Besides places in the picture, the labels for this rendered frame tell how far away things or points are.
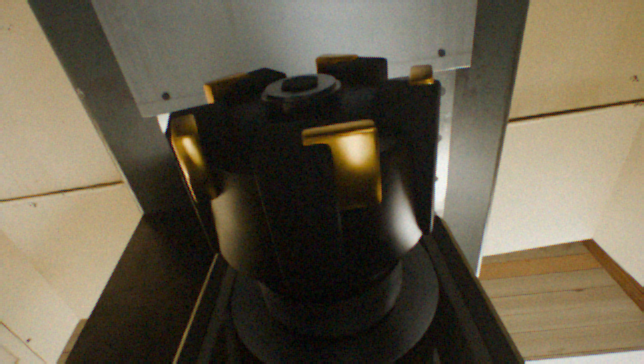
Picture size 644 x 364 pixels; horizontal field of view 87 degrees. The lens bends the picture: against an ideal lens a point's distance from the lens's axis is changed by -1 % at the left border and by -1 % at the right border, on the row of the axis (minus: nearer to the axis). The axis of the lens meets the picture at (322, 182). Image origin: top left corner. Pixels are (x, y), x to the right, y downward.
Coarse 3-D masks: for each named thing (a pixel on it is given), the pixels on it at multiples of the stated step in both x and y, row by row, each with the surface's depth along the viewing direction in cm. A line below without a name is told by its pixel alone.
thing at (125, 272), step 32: (160, 224) 58; (192, 224) 57; (128, 256) 52; (160, 256) 51; (192, 256) 50; (128, 288) 47; (160, 288) 46; (192, 288) 45; (96, 320) 43; (128, 320) 42; (160, 320) 42; (96, 352) 39; (128, 352) 39; (160, 352) 38
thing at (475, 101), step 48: (48, 0) 44; (480, 0) 49; (528, 0) 49; (96, 48) 48; (480, 48) 52; (96, 96) 51; (480, 96) 57; (144, 144) 56; (480, 144) 62; (144, 192) 61; (480, 192) 68; (480, 240) 76
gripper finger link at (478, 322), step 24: (432, 240) 9; (456, 240) 9; (456, 264) 8; (456, 288) 8; (480, 288) 7; (456, 312) 7; (480, 312) 7; (456, 336) 7; (480, 336) 6; (504, 336) 6; (456, 360) 7; (480, 360) 6; (504, 360) 6
